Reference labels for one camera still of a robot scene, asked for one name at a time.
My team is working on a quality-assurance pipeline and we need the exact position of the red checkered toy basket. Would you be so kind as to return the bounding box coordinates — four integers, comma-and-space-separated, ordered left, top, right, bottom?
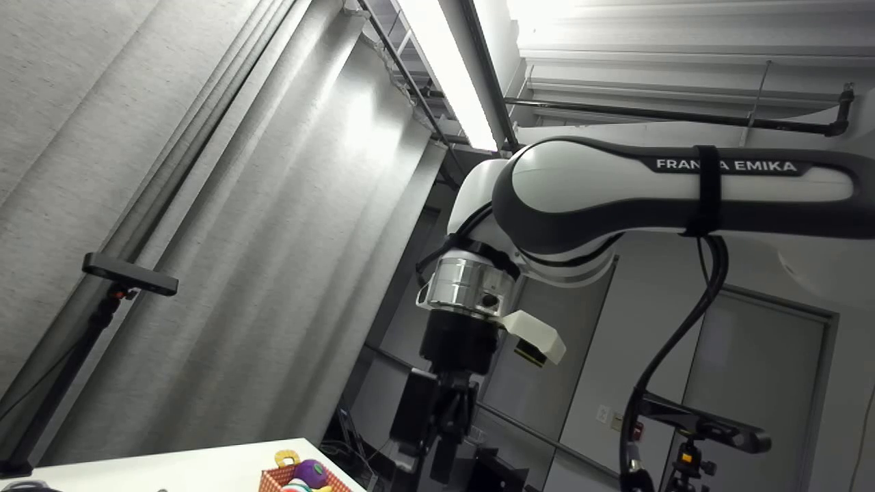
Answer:
259, 468, 350, 492

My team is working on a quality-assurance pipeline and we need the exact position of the purple plush eggplant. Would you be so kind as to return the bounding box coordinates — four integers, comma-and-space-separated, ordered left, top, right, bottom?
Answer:
292, 460, 328, 487

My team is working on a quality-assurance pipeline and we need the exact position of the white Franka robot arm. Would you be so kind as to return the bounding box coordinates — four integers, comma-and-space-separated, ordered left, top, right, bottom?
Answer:
415, 136, 875, 396

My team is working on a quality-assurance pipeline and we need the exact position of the black ceiling pipe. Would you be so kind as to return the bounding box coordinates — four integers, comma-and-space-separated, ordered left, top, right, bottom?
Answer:
503, 86, 855, 136

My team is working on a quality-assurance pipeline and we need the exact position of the black camera stand left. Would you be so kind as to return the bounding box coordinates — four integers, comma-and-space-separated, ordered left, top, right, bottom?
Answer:
0, 252, 181, 479

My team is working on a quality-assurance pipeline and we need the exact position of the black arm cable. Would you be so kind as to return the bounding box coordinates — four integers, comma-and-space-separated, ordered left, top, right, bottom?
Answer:
619, 146, 730, 492

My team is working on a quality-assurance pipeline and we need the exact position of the black tripod right background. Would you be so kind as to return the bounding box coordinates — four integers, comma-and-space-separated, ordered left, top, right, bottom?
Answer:
622, 392, 772, 492

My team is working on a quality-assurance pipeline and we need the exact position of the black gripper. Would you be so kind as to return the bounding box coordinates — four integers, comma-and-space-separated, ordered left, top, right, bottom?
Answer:
391, 313, 499, 445

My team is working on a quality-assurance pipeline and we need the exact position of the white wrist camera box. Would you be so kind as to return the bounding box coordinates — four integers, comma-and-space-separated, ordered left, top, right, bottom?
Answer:
500, 308, 566, 367

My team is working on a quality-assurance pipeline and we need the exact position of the ceiling light fixture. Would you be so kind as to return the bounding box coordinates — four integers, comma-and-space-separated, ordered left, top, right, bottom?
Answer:
389, 0, 519, 150

